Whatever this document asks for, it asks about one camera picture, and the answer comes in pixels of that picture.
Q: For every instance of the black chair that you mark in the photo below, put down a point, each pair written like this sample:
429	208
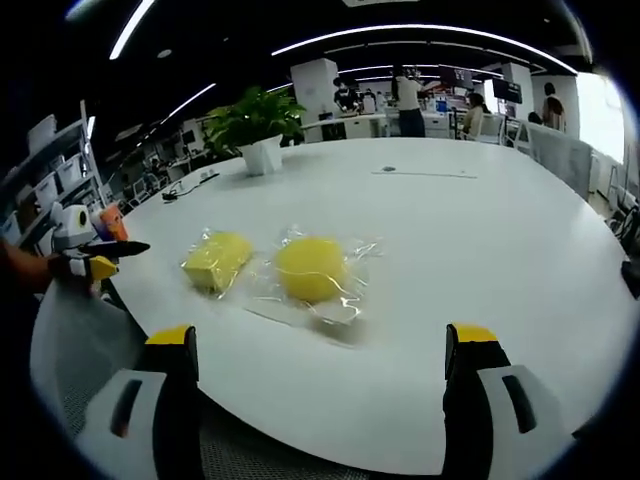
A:
631	274

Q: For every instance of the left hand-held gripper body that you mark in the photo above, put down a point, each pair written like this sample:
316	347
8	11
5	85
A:
73	227

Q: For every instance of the white plant pot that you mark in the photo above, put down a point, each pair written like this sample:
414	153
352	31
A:
262	156

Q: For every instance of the green potted plant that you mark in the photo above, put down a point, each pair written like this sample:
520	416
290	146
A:
252	120

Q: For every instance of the white storage shelf with bins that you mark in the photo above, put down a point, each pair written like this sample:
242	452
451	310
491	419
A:
47	170

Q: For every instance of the rectangular yellow silicone block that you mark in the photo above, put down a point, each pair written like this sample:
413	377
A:
216	260

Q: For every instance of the white office chair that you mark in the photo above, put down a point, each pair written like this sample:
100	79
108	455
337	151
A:
515	132

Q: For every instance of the orange box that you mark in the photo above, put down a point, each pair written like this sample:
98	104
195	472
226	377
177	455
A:
113	221

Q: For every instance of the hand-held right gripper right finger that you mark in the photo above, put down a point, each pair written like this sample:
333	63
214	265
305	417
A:
492	400

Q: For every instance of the hanging dark monitor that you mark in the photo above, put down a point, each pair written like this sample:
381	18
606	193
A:
507	91

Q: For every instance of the white counter desk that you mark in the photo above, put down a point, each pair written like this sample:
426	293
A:
350	125

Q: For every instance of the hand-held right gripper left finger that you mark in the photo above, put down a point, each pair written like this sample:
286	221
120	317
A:
150	400

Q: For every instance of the round yellow silicone block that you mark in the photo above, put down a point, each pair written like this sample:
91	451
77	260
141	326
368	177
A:
312	268

